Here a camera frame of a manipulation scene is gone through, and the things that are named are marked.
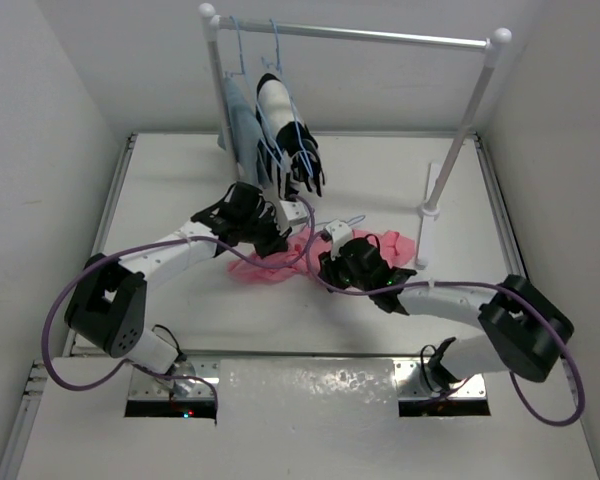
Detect pink t shirt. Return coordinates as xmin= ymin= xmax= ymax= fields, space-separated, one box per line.
xmin=227 ymin=228 xmax=417 ymax=286

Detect light blue hanging garment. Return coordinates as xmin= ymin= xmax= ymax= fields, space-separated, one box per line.
xmin=224 ymin=77 xmax=273 ymax=189

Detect black and white hanging garment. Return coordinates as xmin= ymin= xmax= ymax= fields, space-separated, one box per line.
xmin=256 ymin=73 xmax=326 ymax=200

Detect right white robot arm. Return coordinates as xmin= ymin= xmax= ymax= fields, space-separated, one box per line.
xmin=318 ymin=237 xmax=574 ymax=392

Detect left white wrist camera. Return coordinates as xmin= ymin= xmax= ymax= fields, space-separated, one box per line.
xmin=276 ymin=200 xmax=309 ymax=230

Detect purple cable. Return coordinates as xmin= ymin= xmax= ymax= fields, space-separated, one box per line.
xmin=304 ymin=227 xmax=586 ymax=427
xmin=40 ymin=197 xmax=315 ymax=396

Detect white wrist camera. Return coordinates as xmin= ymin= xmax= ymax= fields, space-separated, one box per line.
xmin=276 ymin=200 xmax=309 ymax=230
xmin=324 ymin=220 xmax=354 ymax=259

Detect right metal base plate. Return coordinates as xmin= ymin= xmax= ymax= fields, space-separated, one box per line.
xmin=392 ymin=356 xmax=487 ymax=402

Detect blue wire hanger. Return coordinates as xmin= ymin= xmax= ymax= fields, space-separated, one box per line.
xmin=315 ymin=214 xmax=366 ymax=231

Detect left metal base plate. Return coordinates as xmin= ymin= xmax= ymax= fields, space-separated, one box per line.
xmin=127 ymin=357 xmax=220 ymax=403

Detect blue hanger with striped garment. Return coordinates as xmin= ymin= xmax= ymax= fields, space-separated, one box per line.
xmin=256 ymin=19 xmax=324 ymax=185

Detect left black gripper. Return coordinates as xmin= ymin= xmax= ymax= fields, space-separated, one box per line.
xmin=239 ymin=206 xmax=291 ymax=260

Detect metal base plate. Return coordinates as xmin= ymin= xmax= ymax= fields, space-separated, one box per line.
xmin=127 ymin=357 xmax=220 ymax=403
xmin=392 ymin=356 xmax=487 ymax=402

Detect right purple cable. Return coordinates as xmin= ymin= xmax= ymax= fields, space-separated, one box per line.
xmin=304 ymin=227 xmax=586 ymax=427

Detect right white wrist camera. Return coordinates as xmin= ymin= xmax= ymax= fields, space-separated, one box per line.
xmin=324 ymin=220 xmax=354 ymax=259

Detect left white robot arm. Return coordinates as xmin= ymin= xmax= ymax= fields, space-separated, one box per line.
xmin=64 ymin=182 xmax=291 ymax=374

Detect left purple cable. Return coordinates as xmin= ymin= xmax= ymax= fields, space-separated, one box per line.
xmin=40 ymin=197 xmax=315 ymax=396

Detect white clothes rack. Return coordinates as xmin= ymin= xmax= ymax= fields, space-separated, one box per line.
xmin=199 ymin=3 xmax=512 ymax=269

